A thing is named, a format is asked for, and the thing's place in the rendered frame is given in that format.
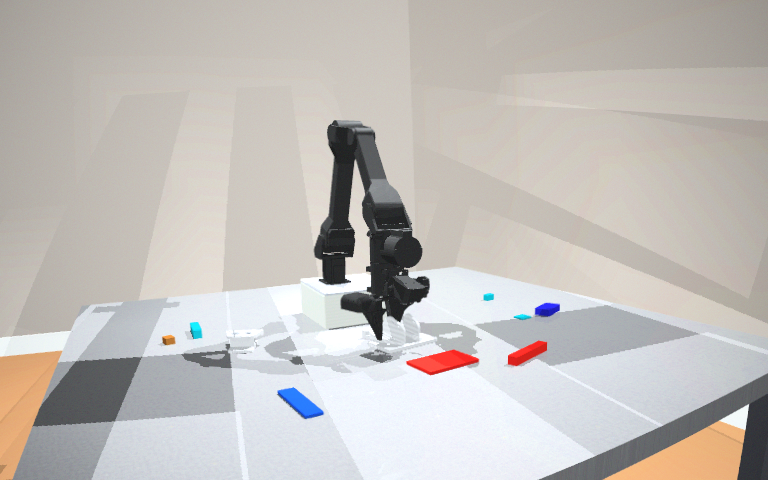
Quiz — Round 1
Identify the cyan rectangular block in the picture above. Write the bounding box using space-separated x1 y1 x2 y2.
190 322 203 339

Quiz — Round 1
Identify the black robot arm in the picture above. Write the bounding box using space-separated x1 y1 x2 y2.
313 120 430 304

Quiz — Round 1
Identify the red rectangular bar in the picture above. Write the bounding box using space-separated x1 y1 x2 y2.
508 341 547 366

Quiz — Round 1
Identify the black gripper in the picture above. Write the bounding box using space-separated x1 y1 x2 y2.
340 262 414 341

